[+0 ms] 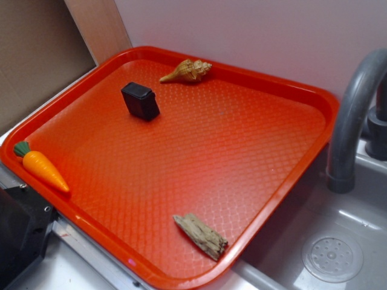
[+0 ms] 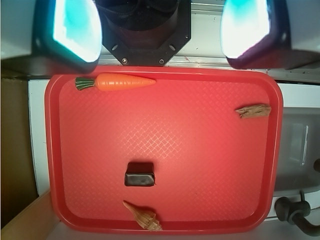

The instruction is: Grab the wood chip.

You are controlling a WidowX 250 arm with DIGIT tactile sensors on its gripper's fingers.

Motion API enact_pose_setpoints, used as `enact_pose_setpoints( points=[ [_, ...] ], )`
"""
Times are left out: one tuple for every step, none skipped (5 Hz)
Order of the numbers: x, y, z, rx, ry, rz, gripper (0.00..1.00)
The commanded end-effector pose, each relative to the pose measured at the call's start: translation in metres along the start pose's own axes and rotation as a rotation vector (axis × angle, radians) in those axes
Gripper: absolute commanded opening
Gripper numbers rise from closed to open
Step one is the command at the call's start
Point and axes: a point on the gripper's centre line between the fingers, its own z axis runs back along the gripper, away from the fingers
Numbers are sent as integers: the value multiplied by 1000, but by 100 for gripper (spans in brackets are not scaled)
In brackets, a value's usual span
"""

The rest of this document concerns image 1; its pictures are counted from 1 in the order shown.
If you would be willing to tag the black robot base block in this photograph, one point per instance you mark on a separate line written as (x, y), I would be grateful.
(26, 223)

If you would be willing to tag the grey driftwood chip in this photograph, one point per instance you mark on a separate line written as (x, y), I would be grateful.
(204, 237)

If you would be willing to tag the orange plastic tray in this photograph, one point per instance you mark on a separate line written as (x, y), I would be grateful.
(227, 149)

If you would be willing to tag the small black box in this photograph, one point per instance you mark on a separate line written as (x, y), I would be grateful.
(140, 101)

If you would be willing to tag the tan spiral seashell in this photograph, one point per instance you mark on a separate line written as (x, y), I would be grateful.
(188, 71)

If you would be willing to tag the grey curved faucet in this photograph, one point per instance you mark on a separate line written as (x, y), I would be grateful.
(351, 121)

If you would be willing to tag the orange toy carrot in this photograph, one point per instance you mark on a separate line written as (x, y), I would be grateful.
(40, 166)

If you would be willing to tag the grey toy sink basin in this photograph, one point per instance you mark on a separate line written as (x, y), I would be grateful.
(317, 239)

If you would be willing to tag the brown cardboard panel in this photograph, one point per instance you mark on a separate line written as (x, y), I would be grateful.
(42, 52)

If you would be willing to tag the dark grey faucet knob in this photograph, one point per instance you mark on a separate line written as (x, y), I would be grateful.
(376, 121)

